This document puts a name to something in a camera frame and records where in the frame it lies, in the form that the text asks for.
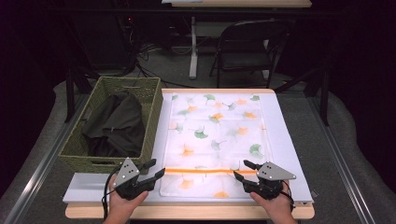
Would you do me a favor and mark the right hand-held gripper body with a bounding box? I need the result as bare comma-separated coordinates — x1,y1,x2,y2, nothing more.
242,161,297,201

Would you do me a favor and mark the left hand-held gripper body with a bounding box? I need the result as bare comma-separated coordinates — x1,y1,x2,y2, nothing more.
112,157,149,201

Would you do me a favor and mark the white leaf-print zipper bag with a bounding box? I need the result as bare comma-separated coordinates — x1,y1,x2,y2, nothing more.
159,92,275,199

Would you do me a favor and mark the dark cloth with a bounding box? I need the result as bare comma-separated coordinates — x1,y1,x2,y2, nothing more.
81,91,146,159

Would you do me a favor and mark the green woven basket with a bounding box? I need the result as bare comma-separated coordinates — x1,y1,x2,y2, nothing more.
58,76,163,175

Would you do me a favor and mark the person's right hand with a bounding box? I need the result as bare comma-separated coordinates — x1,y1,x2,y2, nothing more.
249,181,297,223

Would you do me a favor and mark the person's left hand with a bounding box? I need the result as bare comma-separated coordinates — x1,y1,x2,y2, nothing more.
106,186,149,223

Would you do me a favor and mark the light wooden table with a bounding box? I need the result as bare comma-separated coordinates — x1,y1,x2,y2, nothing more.
64,88,316,220

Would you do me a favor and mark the white board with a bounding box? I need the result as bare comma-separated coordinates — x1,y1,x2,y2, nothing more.
63,91,314,204

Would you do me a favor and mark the black folding chair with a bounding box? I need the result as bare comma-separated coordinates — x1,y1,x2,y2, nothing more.
208,19,292,90

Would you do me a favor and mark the white desk leg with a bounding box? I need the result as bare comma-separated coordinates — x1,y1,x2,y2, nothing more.
189,16,199,80

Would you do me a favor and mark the right hand-held gripper cable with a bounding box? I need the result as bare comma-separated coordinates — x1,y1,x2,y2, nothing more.
279,180,296,210

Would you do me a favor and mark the hand-held gripper cable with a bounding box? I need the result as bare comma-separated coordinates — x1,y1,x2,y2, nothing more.
279,180,296,210
102,166,122,220

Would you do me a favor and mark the left hand-held gripper cable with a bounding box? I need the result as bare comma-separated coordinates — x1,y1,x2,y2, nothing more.
102,166,122,220

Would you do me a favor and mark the bundle of floor cables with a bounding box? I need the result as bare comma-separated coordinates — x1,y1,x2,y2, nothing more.
124,18,195,90

